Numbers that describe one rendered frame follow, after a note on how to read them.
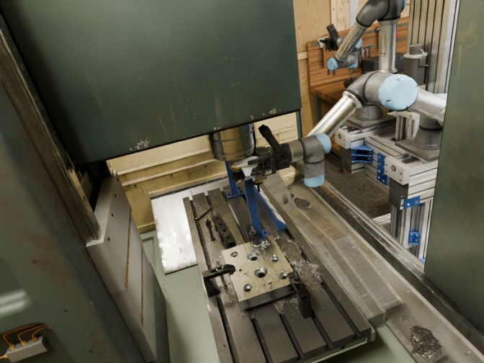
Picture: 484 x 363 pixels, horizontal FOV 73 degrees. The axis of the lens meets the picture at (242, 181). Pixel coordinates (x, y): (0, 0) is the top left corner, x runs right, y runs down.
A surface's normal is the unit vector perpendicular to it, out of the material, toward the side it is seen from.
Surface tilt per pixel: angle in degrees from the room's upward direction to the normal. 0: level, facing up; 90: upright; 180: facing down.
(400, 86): 86
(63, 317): 90
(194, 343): 0
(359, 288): 8
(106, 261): 90
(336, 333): 0
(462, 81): 90
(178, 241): 23
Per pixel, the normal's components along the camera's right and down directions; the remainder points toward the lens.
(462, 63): -0.95, 0.27
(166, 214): -0.04, -0.61
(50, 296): 0.26, 0.43
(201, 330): -0.17, -0.86
